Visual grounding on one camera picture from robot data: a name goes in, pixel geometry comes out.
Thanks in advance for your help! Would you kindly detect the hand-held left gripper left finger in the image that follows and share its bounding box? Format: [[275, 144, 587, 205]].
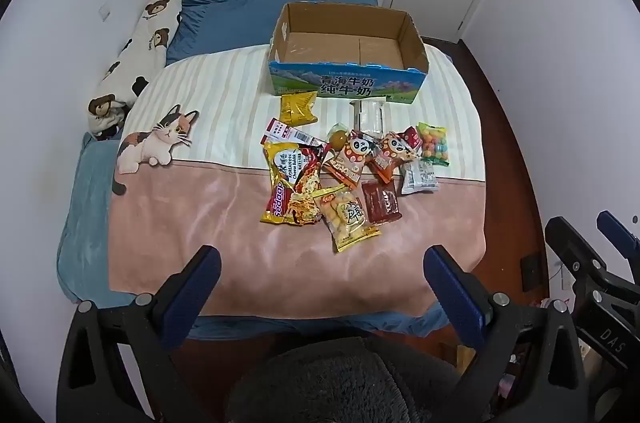
[[56, 244, 222, 423]]

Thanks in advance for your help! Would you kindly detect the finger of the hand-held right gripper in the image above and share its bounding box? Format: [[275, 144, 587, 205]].
[[545, 217, 608, 284], [597, 210, 640, 264]]

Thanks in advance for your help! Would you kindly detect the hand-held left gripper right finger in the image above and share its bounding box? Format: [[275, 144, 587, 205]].
[[424, 244, 586, 423]]

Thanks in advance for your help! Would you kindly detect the grey white snack packet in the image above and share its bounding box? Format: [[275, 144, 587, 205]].
[[399, 159, 441, 196]]

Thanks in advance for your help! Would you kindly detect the yellow clear biscuit packet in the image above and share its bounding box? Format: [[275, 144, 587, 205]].
[[313, 184, 383, 255]]

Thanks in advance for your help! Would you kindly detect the yellow black instant noodle packet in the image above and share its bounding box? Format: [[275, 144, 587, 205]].
[[259, 141, 327, 227]]

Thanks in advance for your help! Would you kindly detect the small panda print snack packet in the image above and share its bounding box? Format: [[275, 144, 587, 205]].
[[369, 131, 420, 184]]

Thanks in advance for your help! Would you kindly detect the large panda print snack packet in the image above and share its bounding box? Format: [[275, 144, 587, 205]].
[[321, 129, 377, 190]]

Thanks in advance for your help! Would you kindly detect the red white spicy strip packet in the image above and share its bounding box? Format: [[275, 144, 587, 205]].
[[260, 117, 324, 154]]

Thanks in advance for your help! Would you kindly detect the clear white wafer packet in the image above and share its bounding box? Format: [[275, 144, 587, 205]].
[[349, 99, 389, 134]]

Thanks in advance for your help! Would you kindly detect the small yellow snack packet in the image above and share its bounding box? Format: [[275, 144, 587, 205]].
[[279, 91, 319, 126]]

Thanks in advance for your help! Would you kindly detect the cardboard box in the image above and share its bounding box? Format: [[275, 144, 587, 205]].
[[266, 1, 431, 106]]

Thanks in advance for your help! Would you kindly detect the black floor object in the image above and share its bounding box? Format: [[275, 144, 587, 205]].
[[520, 254, 544, 292]]

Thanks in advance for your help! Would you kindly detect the cat print striped pink blanket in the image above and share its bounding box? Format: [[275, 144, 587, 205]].
[[107, 34, 488, 320]]

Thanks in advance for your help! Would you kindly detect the dark red snack packet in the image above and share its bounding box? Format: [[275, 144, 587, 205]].
[[360, 179, 403, 225]]

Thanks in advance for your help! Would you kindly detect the colourful candy ball bag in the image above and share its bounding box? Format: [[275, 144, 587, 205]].
[[416, 121, 450, 167]]

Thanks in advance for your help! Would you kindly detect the small red snack packet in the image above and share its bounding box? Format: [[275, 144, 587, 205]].
[[401, 126, 424, 150]]

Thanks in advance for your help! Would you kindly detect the braised egg in clear wrapper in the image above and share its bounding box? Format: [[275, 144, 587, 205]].
[[326, 123, 349, 150]]

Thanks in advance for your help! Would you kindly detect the bear print long pillow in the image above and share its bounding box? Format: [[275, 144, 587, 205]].
[[87, 0, 183, 140]]

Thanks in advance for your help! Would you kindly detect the blue pillow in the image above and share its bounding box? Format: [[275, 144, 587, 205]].
[[166, 0, 379, 65]]

